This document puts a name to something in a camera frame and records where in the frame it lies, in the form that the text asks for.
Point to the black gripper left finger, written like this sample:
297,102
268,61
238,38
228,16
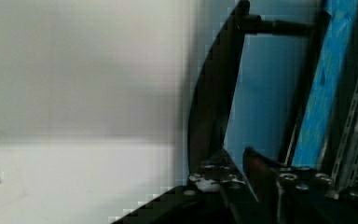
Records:
226,192

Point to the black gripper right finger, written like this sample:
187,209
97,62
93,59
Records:
292,195

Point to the blue glass oven door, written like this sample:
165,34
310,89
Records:
269,82

